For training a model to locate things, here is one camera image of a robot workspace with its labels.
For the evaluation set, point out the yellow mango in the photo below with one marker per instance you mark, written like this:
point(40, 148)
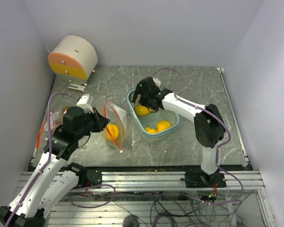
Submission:
point(143, 111)

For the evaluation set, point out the blue green plastic basket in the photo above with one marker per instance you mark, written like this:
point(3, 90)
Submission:
point(151, 121)

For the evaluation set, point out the yellow pear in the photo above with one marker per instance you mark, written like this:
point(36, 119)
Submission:
point(151, 130)

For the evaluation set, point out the yellow bell pepper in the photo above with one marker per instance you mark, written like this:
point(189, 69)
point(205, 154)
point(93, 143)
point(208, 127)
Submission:
point(162, 126)

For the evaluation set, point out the yellow lemon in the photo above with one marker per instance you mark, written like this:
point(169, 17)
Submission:
point(112, 132)

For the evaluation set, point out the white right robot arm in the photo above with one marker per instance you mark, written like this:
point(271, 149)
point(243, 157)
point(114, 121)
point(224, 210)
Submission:
point(208, 123)

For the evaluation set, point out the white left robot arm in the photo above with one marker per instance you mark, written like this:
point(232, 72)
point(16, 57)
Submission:
point(53, 177)

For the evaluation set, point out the small white metal block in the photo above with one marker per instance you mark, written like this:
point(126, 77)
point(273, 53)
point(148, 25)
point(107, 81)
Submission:
point(78, 88)

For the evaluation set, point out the round white drawer box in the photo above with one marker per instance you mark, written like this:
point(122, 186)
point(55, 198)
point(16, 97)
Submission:
point(73, 59)

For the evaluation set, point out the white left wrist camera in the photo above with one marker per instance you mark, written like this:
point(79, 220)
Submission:
point(85, 103)

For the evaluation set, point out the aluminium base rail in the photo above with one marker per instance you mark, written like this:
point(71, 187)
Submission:
point(172, 181)

